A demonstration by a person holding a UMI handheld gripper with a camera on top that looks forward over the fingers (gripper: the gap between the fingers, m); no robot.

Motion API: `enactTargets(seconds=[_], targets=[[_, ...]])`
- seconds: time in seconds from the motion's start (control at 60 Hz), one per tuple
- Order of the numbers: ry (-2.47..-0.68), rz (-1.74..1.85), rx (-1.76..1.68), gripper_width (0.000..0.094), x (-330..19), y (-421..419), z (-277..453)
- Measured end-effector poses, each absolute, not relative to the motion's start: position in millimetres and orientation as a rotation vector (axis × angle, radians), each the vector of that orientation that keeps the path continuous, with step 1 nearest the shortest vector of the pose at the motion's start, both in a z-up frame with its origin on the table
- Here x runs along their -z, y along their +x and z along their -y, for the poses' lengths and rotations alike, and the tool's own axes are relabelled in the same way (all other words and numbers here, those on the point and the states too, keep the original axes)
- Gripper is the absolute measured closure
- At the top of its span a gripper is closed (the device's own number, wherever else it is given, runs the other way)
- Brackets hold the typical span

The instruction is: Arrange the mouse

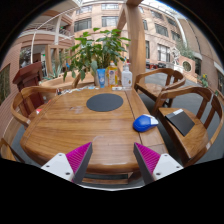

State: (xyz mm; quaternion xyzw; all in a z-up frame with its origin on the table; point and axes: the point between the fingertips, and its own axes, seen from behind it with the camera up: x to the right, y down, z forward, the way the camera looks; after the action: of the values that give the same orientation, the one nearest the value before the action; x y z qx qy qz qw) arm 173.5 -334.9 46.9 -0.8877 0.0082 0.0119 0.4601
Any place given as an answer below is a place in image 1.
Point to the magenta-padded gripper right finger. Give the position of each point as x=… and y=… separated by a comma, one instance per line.
x=165, y=165

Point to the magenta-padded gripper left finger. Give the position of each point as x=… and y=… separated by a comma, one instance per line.
x=60, y=165

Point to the blue and white computer mouse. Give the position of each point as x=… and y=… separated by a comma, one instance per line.
x=142, y=124

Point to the round dark grey mouse pad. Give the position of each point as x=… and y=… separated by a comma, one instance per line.
x=105, y=102

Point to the wooden armchair with notebook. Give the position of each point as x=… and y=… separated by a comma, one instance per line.
x=188, y=135

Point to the empty wooden armchair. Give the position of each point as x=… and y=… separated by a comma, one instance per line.
x=153, y=88

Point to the wooden armchair with red packet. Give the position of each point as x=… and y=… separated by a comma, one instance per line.
x=22, y=97

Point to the long wooden planter box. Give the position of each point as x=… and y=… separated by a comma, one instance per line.
x=56, y=83

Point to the wooden chair behind plant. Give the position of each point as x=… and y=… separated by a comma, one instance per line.
x=77, y=80

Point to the small clear plastic packet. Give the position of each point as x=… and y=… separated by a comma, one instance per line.
x=117, y=88

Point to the yellow flowering plant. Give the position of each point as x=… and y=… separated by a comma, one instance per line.
x=203, y=80

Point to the spiky agave plant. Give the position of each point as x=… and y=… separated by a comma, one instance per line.
x=56, y=70

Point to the white pump dispenser bottle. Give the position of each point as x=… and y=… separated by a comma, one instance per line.
x=126, y=78

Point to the dark red wooden lectern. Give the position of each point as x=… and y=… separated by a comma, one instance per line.
x=28, y=75

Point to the blue squeeze tube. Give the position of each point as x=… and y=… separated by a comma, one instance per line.
x=101, y=78

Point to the brick planter with round medallion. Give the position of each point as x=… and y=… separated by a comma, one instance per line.
x=187, y=66

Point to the yellow dish soap bottle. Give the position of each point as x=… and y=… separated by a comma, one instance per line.
x=112, y=76

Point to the white stone statue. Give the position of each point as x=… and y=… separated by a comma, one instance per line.
x=175, y=56

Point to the large potted green plant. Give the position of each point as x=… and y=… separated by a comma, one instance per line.
x=96, y=50

